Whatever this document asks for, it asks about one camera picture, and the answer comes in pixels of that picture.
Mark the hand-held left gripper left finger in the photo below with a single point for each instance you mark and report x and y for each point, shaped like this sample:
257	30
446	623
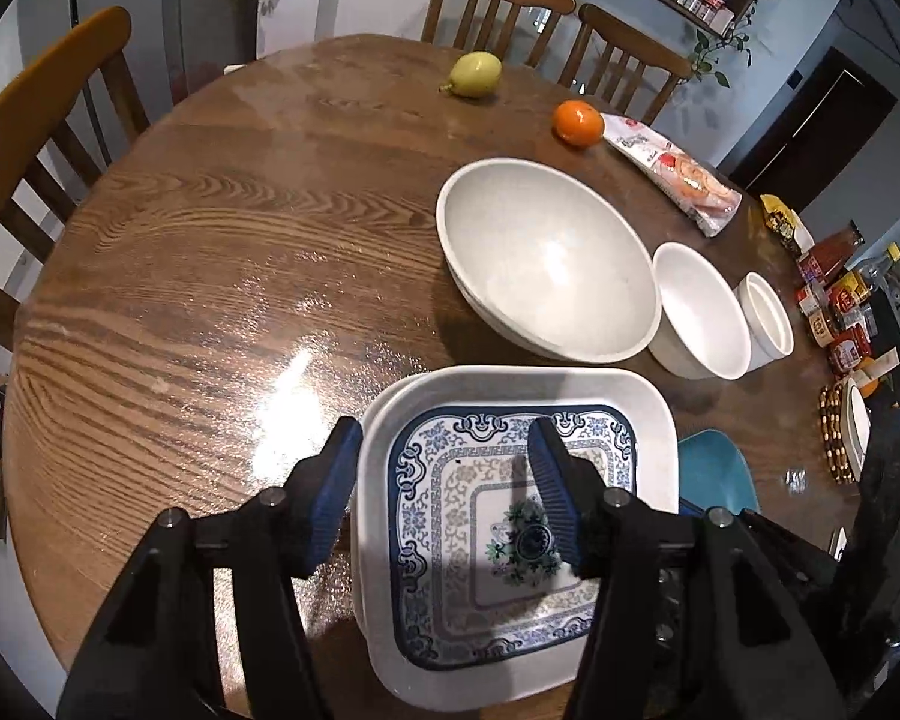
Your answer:
337	487

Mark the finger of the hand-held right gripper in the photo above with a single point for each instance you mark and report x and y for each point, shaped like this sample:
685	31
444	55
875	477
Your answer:
787	540

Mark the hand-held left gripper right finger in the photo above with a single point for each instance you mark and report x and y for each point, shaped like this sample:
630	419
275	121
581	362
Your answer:
555	495

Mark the teal plate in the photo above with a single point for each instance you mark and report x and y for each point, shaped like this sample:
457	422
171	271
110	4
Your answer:
712	472

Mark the blue patterned square plate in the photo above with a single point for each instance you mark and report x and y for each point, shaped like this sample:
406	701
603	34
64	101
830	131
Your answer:
450	540

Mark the medium white bowl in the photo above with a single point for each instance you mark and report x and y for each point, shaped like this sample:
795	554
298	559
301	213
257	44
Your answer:
701	307

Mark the large speckled white bowl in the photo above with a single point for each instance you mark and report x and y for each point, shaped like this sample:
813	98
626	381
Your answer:
540	255

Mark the beaded wooden trivet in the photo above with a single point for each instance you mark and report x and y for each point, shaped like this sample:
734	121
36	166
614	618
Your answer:
832	435

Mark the white round plate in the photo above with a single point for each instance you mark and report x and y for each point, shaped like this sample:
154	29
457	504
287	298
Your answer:
859	427

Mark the group of condiment jars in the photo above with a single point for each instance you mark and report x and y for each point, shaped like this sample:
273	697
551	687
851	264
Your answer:
844	337

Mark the small white ramekin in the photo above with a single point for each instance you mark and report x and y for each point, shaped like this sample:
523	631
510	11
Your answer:
769	322

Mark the clear bottle yellow cap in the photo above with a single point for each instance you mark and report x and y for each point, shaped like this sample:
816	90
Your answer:
877	266

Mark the red sauce bottle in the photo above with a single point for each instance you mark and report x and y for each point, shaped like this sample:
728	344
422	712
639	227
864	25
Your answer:
829	255

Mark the yellow snack packet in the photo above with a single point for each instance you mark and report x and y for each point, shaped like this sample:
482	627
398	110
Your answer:
784	221

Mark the cake roll snack bag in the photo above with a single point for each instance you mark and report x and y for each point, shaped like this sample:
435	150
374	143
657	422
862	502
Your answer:
675	172

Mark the orange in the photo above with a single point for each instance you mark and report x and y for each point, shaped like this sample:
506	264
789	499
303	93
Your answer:
579	123

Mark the dark wooden door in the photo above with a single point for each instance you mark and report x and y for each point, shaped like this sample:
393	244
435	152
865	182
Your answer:
817	127

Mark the green pear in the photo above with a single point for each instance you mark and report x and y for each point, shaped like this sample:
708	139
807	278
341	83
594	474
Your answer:
476	75

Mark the hanging vine plant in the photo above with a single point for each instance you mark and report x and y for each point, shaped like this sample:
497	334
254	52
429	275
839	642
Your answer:
720	45

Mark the light wooden chair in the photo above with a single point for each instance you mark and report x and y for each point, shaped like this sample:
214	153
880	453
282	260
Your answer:
37	90

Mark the grey refrigerator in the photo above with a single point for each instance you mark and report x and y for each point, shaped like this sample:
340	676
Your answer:
135	22

